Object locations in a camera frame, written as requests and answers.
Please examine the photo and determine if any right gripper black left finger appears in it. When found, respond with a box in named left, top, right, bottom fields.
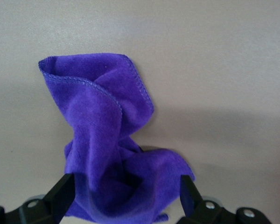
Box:
left=0, top=173, right=76, bottom=224

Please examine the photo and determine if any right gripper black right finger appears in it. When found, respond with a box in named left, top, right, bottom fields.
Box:
left=177, top=175, right=271, bottom=224

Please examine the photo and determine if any purple cloth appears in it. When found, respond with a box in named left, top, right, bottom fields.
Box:
left=38, top=53, right=196, bottom=224

